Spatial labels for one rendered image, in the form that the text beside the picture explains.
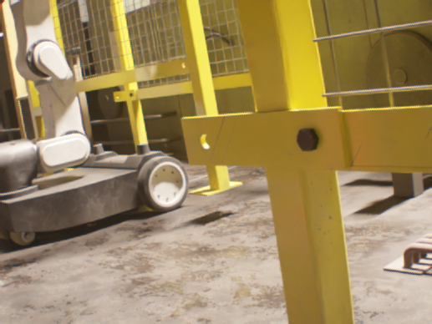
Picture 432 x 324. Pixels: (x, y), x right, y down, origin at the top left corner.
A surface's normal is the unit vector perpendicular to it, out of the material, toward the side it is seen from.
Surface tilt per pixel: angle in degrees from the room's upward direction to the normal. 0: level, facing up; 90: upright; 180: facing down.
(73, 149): 90
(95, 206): 90
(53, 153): 90
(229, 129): 90
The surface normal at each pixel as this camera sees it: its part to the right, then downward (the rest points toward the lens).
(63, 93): 0.78, 0.32
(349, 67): -0.76, 0.22
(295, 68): 0.63, 0.00
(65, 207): 0.32, 0.08
